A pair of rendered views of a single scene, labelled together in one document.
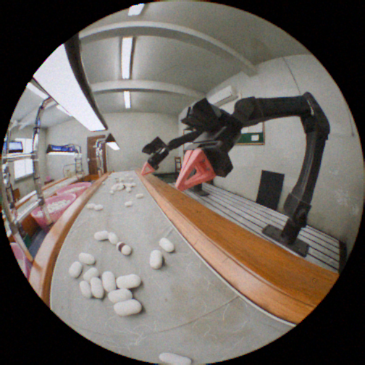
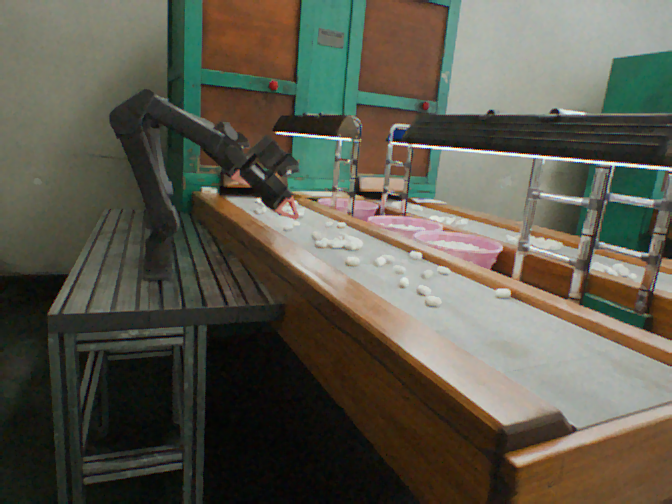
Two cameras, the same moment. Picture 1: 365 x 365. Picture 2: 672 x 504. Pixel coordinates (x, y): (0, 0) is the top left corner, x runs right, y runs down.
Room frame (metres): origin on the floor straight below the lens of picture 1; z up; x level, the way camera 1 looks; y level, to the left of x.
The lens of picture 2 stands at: (1.87, 0.40, 1.04)
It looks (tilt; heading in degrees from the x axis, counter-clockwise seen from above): 14 degrees down; 182
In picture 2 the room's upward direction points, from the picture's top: 5 degrees clockwise
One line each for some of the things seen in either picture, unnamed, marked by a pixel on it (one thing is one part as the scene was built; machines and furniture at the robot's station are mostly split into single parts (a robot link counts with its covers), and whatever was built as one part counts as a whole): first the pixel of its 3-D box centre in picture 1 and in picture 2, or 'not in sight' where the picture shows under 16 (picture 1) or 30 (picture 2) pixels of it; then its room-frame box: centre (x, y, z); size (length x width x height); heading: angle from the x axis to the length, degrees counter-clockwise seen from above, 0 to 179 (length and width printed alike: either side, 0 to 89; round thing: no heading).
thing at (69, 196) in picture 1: (55, 212); (403, 235); (0.20, 0.57, 0.72); 0.27 x 0.27 x 0.10
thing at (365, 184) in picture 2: not in sight; (382, 184); (-0.58, 0.52, 0.83); 0.30 x 0.06 x 0.07; 120
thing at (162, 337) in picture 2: not in sight; (140, 345); (0.46, -0.28, 0.32); 1.20 x 0.29 x 0.63; 24
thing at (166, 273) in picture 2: (197, 185); (157, 253); (0.71, -0.11, 0.71); 0.20 x 0.07 x 0.08; 24
